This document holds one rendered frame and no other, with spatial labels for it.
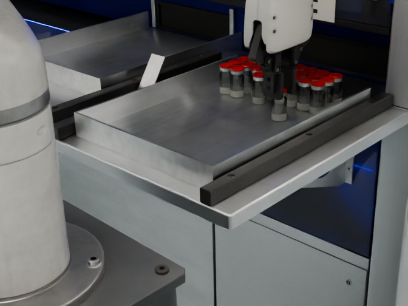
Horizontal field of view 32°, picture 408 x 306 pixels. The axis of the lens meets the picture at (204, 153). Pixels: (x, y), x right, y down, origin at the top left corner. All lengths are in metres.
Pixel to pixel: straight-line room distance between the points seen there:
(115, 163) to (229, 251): 0.58
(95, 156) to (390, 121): 0.42
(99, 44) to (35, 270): 0.79
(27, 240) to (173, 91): 0.50
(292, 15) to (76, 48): 0.56
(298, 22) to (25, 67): 0.46
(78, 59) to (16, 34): 0.70
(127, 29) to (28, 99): 0.87
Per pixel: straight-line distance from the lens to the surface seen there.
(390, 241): 1.20
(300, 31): 0.99
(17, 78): 0.62
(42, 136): 0.65
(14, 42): 0.63
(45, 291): 0.71
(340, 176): 1.17
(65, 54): 1.37
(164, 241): 1.59
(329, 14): 1.12
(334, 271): 1.29
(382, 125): 1.03
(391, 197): 1.16
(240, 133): 0.98
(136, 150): 0.91
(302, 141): 0.92
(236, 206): 0.81
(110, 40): 1.44
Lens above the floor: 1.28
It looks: 25 degrees down
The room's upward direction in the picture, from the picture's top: 2 degrees counter-clockwise
